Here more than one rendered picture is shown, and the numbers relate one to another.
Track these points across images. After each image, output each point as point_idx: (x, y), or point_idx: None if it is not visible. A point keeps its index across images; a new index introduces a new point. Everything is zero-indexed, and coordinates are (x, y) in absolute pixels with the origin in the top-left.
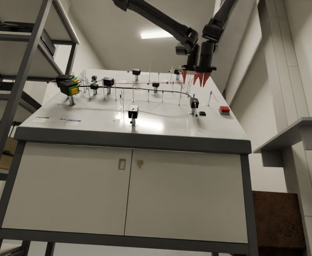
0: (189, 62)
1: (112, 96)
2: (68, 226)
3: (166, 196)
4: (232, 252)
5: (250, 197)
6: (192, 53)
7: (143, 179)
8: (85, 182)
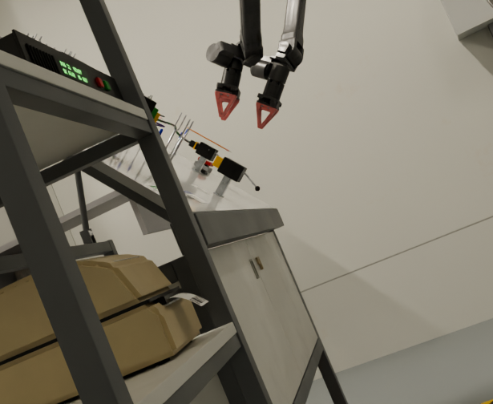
0: (236, 82)
1: None
2: (288, 393)
3: (284, 305)
4: (321, 352)
5: (297, 284)
6: (240, 68)
7: (270, 288)
8: (259, 313)
